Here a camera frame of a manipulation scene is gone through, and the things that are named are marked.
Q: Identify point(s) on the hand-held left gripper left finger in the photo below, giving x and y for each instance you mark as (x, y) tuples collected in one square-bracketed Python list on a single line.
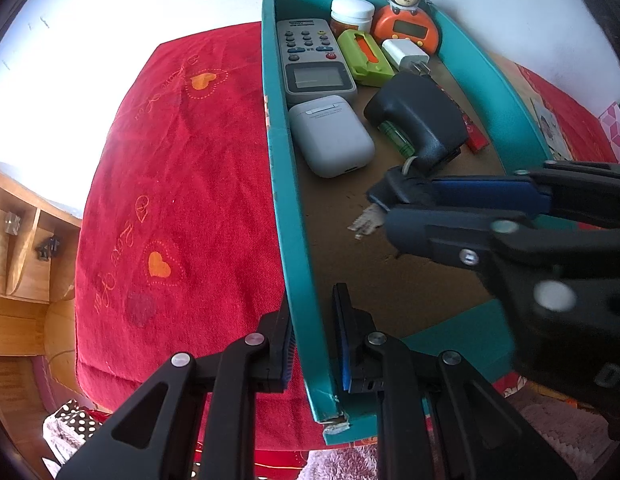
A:
[(288, 340)]

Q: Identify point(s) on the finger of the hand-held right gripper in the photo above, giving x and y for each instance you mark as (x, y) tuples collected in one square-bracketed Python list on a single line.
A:
[(490, 192), (440, 232)]

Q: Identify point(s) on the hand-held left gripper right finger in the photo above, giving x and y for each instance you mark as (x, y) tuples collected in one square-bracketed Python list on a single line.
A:
[(342, 340)]

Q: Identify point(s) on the red stick pack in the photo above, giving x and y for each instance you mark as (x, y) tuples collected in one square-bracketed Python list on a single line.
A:
[(475, 137)]

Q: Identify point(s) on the black car key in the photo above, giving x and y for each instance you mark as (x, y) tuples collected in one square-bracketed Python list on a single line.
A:
[(390, 192)]

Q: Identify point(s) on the teal cardboard box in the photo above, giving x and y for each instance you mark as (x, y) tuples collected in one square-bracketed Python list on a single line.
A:
[(290, 240)]

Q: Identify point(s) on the black device with green tube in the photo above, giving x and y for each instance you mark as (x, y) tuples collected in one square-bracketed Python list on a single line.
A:
[(420, 110)]

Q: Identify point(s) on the grey earbuds case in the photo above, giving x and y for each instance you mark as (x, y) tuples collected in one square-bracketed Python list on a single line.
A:
[(330, 140)]

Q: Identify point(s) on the white charger plug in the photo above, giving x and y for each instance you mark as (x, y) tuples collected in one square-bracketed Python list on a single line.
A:
[(402, 52)]

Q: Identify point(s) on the orange monkey alarm clock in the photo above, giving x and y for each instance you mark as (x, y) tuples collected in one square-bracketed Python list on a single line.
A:
[(407, 27)]

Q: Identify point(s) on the grey remote control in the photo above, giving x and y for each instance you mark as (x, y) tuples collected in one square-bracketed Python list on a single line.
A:
[(315, 80)]

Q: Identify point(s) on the green plastic case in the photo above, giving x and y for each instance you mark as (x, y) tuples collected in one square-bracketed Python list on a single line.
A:
[(350, 50)]

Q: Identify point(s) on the white lid jar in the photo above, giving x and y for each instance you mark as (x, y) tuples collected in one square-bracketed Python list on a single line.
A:
[(352, 9)]

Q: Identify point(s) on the red cartoon printed cloth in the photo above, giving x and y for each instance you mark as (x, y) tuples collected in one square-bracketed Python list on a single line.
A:
[(580, 110)]

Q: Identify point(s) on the pink patterned bag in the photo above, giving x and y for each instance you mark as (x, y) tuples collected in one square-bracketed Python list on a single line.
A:
[(617, 130)]

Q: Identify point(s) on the red heart embroidered cloth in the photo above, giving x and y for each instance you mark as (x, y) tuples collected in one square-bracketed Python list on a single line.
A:
[(190, 185)]

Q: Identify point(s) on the polka dot cloth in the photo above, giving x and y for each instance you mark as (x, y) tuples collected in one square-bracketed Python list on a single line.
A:
[(77, 417)]

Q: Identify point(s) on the small dark figurine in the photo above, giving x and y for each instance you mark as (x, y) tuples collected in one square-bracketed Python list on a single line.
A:
[(47, 249)]

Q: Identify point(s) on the wooden cabinet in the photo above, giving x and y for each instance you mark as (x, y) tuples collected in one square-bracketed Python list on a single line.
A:
[(20, 280)]

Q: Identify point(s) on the small glass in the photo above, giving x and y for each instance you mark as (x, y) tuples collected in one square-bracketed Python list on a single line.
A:
[(12, 224)]

